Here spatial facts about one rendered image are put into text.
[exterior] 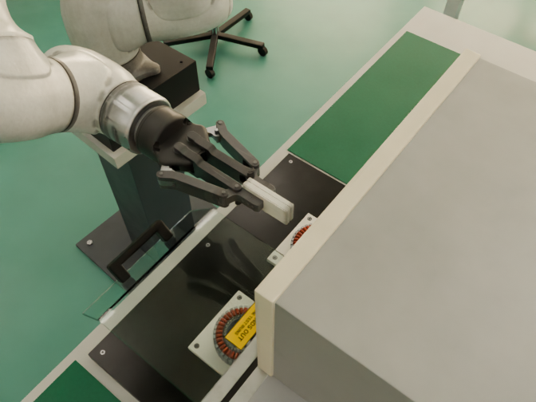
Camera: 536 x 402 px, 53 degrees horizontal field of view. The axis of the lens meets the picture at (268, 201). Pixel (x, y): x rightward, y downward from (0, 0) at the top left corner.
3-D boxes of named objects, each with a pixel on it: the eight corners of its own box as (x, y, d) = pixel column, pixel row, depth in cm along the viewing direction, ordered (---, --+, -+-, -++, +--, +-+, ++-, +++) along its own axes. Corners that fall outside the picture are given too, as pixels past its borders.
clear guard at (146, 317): (82, 313, 81) (70, 296, 76) (191, 211, 92) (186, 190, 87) (250, 459, 69) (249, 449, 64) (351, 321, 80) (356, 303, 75)
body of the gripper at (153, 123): (178, 129, 80) (225, 159, 76) (135, 163, 76) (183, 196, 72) (170, 91, 73) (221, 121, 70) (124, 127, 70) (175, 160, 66)
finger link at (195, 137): (187, 155, 74) (194, 148, 75) (251, 193, 70) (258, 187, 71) (183, 135, 71) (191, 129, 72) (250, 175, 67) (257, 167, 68)
